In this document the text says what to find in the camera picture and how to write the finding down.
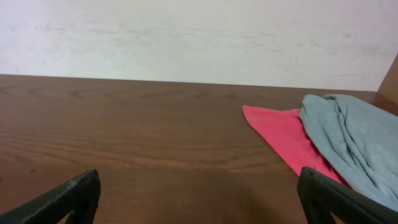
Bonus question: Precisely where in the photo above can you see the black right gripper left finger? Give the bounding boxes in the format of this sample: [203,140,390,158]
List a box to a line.
[1,169,101,224]

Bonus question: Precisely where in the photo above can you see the red t-shirt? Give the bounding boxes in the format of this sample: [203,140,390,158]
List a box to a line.
[243,105,349,186]

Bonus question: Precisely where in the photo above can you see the light blue t-shirt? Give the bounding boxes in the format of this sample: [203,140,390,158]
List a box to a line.
[299,94,397,210]

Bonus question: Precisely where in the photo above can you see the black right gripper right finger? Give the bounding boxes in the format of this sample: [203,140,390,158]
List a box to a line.
[297,167,397,224]

